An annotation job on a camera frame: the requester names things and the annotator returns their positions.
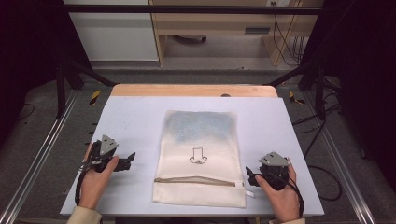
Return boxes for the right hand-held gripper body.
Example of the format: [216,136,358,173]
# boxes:
[259,151,290,191]

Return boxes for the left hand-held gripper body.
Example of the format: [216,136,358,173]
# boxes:
[83,133,124,174]

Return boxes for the cream mesh laundry bag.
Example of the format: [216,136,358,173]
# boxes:
[152,109,256,209]

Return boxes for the person's right hand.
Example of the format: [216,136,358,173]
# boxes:
[255,157,302,224]

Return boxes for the person's left hand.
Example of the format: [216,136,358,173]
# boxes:
[78,155,120,210]

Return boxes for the white foam mat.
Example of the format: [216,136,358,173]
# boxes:
[59,95,325,217]

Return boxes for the yellow black tape strip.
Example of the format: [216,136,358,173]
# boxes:
[288,91,306,105]
[88,89,102,106]

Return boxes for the black metal stand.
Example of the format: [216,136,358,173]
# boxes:
[266,60,328,121]
[55,57,117,119]

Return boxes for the wooden table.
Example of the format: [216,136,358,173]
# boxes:
[110,83,278,98]

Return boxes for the white cabinet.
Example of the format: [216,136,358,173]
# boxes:
[62,0,160,63]

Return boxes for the light wooden desk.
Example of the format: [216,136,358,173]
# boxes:
[148,0,325,67]

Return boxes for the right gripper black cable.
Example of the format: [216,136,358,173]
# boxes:
[274,172,305,218]

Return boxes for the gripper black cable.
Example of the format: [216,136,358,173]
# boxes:
[274,172,305,218]
[74,157,96,207]

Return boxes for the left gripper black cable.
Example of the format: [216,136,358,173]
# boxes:
[74,157,96,207]

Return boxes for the black floor cable loop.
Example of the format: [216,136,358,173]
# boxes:
[292,104,344,203]

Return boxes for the aluminium rail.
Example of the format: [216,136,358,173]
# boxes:
[0,89,80,224]
[303,90,377,224]

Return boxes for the thin black floor cable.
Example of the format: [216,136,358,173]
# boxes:
[17,102,35,122]

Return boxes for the hanging black desk cables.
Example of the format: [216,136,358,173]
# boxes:
[270,1,306,67]

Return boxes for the black horizontal frame bar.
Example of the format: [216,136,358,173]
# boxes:
[64,4,323,16]

